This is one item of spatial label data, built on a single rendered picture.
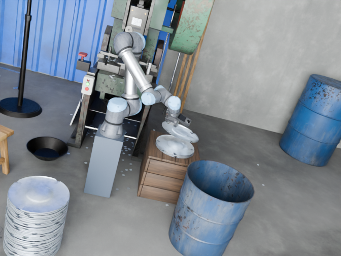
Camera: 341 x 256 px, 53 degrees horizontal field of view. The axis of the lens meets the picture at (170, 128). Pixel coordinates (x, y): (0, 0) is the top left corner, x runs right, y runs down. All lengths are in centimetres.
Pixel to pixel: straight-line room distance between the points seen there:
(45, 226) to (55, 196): 15
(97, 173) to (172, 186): 53
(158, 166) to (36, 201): 89
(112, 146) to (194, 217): 68
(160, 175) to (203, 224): 56
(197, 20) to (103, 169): 118
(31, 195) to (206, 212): 92
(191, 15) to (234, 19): 168
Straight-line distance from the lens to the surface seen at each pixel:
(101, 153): 224
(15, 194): 185
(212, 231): 204
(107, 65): 277
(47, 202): 181
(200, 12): 241
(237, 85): 424
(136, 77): 201
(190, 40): 252
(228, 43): 409
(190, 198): 198
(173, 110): 206
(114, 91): 273
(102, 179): 235
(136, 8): 272
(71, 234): 214
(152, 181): 242
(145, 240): 220
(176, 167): 236
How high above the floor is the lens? 150
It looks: 24 degrees down
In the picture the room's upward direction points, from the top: 17 degrees clockwise
